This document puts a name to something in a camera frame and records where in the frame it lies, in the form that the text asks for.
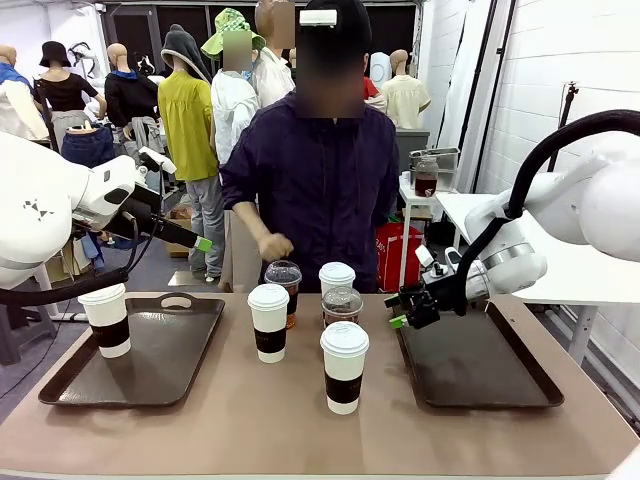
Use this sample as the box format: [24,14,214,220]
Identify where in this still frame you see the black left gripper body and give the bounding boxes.
[102,183,174,242]

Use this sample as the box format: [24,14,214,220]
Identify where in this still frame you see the mannequin in cream shirt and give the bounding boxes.
[380,48,432,130]

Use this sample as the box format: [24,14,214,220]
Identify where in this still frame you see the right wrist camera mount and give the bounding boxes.
[414,244,464,289]

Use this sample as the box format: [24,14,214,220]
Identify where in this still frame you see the brown plastic serving tray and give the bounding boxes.
[394,299,565,411]
[38,292,227,409]

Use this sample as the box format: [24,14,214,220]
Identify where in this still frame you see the large white table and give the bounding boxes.
[434,192,640,351]

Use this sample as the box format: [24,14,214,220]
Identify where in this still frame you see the bald mannequin in black jacket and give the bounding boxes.
[103,42,161,151]

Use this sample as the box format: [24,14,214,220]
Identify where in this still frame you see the person in purple jacket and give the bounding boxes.
[219,0,401,294]

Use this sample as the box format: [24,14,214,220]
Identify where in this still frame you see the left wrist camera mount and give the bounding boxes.
[137,146,177,175]

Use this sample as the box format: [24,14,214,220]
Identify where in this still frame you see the small cardboard box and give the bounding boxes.
[164,204,197,259]

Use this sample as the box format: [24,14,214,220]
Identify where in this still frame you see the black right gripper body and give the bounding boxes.
[404,285,444,330]

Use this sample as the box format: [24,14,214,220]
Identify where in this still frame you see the small white side table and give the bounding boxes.
[398,172,451,261]

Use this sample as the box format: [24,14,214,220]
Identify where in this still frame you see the person's right forearm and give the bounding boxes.
[232,199,271,246]

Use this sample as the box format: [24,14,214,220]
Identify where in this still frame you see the clear dome-lid iced coffee cup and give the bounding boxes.
[263,259,304,330]
[321,285,364,329]

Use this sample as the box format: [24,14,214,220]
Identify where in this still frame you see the white paper cup black sleeve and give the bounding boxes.
[77,282,132,360]
[319,321,370,416]
[247,283,291,365]
[318,261,357,301]

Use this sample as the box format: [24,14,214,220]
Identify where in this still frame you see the black right arm hose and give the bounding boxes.
[452,109,640,316]

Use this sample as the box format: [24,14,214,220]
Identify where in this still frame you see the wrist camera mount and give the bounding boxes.
[137,146,177,175]
[414,244,464,289]

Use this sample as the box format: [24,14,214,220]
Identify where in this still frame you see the red shopping bag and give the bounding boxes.
[375,223,424,293]

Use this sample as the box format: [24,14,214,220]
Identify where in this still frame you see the metal container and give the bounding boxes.
[409,146,460,174]

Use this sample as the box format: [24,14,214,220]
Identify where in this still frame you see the mannequin with green checked hat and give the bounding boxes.
[200,7,266,166]

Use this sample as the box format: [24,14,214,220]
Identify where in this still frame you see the black tripod stand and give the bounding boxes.
[547,82,581,174]

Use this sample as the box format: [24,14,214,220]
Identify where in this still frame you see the person's right hand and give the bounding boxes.
[257,232,295,264]

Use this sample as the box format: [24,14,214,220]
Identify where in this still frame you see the mannequin with black hat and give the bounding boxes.
[32,40,109,151]

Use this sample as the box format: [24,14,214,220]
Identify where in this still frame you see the mannequin torso in blue jeans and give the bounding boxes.
[60,119,117,169]

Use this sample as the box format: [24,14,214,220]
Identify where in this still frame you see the glass jar with dark liquid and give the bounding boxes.
[413,155,440,198]

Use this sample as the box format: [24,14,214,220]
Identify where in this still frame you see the tall mannequin in white shirt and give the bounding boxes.
[252,0,297,109]

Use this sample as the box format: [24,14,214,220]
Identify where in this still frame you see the mannequin in white blue clothes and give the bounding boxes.
[0,43,49,141]

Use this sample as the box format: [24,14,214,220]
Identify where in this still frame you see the mannequin in yellow-green shirt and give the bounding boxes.
[157,23,226,284]

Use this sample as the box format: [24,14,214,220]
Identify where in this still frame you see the grey plastic stool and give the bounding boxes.
[0,299,59,366]

